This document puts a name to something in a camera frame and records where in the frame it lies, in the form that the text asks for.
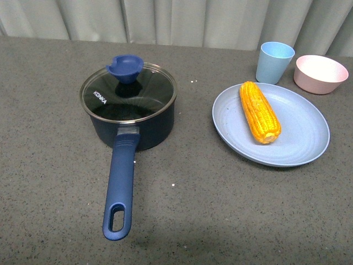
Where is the glass lid with blue knob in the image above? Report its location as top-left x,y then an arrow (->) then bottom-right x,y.
79,54 -> 177,124

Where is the yellow corn cob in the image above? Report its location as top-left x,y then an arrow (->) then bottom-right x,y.
239,81 -> 282,144

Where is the dark blue saucepan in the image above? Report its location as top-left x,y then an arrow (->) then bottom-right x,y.
79,61 -> 178,241

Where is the light blue cup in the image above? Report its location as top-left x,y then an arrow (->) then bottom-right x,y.
255,41 -> 295,84

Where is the light blue plate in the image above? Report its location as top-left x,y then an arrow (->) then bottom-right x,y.
212,83 -> 330,167

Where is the pink bowl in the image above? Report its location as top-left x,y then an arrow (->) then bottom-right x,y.
293,55 -> 349,95

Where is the white pleated curtain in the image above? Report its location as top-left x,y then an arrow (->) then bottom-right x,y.
1,1 -> 352,56

